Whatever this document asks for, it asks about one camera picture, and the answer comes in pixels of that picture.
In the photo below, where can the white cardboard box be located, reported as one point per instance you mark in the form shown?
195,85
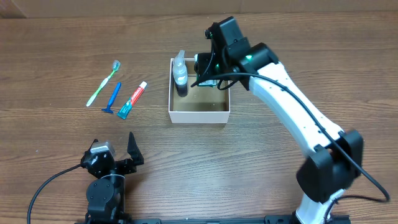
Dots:
202,105

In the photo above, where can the red green toothpaste tube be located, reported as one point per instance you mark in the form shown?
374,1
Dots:
127,107

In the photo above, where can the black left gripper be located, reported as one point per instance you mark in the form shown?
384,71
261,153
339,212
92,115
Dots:
130,166

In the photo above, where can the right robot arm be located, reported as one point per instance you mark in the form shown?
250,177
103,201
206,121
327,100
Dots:
332,155

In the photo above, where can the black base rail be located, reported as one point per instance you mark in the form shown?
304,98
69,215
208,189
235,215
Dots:
211,220

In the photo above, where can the blue razor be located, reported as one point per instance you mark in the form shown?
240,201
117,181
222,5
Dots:
112,99

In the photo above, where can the green white toothbrush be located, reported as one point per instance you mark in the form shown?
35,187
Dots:
116,66

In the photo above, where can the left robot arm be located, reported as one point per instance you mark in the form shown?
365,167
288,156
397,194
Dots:
106,194

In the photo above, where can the clear bottle dark liquid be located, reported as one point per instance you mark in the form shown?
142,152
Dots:
180,74

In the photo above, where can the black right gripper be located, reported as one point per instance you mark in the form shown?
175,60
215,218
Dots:
209,68

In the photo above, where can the green white soap bar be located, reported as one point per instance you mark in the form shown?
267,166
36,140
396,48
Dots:
209,83

